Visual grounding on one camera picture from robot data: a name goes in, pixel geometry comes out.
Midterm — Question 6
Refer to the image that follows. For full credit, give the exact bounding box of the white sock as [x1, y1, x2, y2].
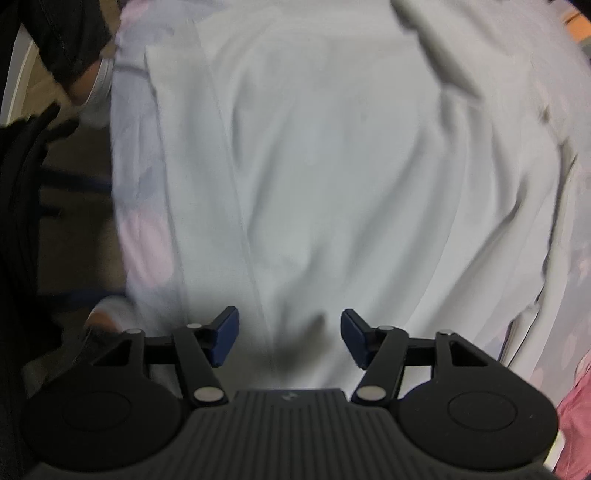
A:
[76, 58, 114, 127]
[85, 295, 132, 333]

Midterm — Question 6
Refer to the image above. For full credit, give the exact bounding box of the white sweatshirt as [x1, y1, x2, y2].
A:
[143, 0, 580, 393]

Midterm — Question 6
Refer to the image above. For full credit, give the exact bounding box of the pink pillow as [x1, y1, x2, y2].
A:
[554, 364, 591, 480]

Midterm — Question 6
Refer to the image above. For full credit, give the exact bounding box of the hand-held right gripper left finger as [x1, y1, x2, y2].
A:
[88, 306, 241, 409]

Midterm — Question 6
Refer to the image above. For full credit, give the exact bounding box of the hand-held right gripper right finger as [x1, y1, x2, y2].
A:
[340, 308, 497, 409]

